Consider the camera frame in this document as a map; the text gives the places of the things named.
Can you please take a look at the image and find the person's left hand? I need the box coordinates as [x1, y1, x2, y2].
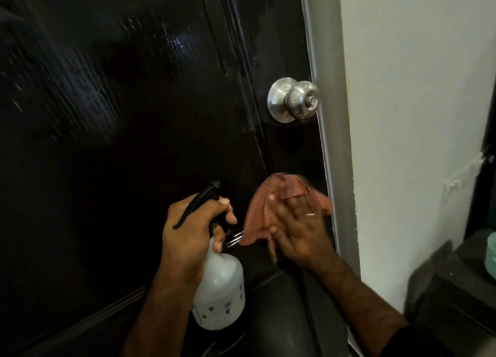
[161, 193, 238, 288]

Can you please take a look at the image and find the person's right hand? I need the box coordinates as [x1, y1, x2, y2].
[267, 194, 338, 274]

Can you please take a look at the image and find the orange checked cloth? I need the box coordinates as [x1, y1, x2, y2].
[238, 172, 334, 247]

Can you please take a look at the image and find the white spray bottle black trigger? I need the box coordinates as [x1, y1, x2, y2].
[172, 180, 247, 331]

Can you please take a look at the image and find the black wooden door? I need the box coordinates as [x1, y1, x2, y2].
[0, 0, 349, 357]

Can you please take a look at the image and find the silver door knob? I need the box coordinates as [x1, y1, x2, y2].
[266, 76, 320, 124]

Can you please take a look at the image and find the person's right forearm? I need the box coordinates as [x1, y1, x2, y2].
[309, 259, 410, 357]

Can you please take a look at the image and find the dark plastic stool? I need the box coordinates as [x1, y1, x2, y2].
[405, 228, 496, 357]

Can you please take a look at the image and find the light green tray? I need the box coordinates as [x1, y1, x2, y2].
[484, 230, 496, 282]

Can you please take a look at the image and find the blue bed frame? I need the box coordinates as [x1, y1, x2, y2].
[464, 70, 496, 239]

